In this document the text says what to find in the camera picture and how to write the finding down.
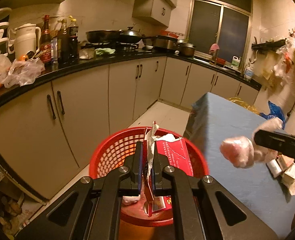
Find red torn snack bag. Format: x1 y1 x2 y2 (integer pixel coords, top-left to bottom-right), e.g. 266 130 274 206
143 121 194 217

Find white medicine box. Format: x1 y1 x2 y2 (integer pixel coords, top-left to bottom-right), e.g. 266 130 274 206
281 163 295 187

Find pink white plastic bag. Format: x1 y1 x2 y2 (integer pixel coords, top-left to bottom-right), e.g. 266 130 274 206
220 118 282 168

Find orange medicine box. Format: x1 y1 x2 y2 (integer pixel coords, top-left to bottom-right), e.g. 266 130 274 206
276 154 294 172

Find kitchen window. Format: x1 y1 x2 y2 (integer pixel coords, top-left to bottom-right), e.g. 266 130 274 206
186 0 252 62

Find red plastic mesh basket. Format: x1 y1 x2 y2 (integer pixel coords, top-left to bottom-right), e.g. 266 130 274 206
89 126 209 227

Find white plastic bottle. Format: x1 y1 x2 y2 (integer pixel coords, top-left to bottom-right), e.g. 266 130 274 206
266 159 282 178

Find blue plastic bag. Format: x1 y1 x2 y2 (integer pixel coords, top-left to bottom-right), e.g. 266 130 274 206
259 101 286 130

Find yellow plastic bag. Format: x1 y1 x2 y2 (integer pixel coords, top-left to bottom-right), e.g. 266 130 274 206
228 97 260 115

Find hanging plastic bags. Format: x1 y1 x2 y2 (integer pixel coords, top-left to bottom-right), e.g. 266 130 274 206
250 36 295 90

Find white base cabinets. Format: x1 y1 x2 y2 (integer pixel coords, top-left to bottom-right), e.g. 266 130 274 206
0 56 259 201

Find white detergent jug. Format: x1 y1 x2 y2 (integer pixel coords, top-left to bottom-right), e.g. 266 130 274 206
231 56 241 70

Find dark cooking pot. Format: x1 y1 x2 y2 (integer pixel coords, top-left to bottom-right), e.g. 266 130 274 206
178 42 196 57

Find silver rice cooker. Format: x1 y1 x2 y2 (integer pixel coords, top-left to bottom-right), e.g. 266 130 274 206
152 35 178 50

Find green cloth on counter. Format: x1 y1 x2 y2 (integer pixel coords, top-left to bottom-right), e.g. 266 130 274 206
95 48 115 56

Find pink cloth at window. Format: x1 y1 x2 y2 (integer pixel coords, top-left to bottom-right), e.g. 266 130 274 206
209 43 220 55

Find black wok with lid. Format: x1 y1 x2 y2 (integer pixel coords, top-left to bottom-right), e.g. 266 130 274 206
116 26 157 44

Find black frying pan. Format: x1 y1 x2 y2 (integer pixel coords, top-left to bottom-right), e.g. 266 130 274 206
86 30 120 44

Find clear plastic bag on counter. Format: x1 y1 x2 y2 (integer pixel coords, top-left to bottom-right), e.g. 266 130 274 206
0 59 45 88

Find dark soy sauce bottle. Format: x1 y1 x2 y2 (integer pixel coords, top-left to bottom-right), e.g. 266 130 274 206
68 15 79 63

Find red label sauce bottle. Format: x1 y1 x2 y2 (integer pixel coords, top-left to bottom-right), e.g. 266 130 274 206
40 15 52 64

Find white electric kettle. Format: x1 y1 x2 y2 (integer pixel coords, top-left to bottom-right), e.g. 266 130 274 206
7 23 41 60

